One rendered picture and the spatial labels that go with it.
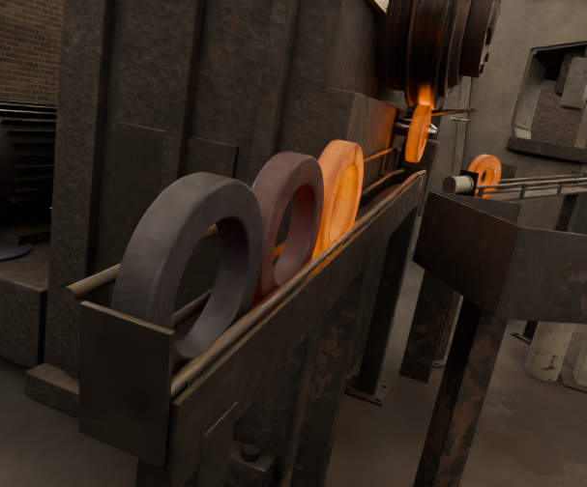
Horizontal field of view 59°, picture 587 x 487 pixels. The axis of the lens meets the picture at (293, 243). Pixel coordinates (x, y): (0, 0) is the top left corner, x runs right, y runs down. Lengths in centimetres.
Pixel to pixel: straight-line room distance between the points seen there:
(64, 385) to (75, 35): 83
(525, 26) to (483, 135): 77
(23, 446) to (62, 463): 11
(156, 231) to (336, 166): 37
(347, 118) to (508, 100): 318
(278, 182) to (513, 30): 376
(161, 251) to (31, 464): 102
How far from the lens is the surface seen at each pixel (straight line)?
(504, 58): 419
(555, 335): 216
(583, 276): 88
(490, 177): 196
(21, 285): 159
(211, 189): 39
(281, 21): 104
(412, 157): 142
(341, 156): 70
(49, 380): 148
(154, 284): 36
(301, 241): 65
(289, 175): 53
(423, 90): 136
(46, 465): 133
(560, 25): 416
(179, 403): 38
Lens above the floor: 83
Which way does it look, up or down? 15 degrees down
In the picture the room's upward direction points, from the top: 10 degrees clockwise
